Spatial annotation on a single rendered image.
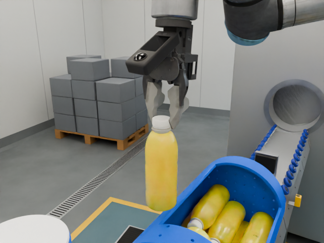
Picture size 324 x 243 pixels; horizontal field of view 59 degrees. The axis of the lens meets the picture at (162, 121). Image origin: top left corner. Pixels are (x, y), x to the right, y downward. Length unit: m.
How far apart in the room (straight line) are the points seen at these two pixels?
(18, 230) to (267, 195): 0.78
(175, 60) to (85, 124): 3.74
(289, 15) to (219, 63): 4.72
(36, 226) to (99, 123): 3.15
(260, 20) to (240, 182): 0.55
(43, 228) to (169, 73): 0.66
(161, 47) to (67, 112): 3.90
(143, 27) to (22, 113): 2.71
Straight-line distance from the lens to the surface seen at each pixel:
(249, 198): 1.01
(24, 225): 1.05
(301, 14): 0.64
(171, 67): 0.56
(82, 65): 4.03
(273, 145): 1.91
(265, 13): 0.62
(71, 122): 4.39
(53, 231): 0.99
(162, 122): 0.57
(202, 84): 5.46
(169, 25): 0.56
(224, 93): 5.40
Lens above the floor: 1.63
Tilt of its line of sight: 18 degrees down
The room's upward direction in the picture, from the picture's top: straight up
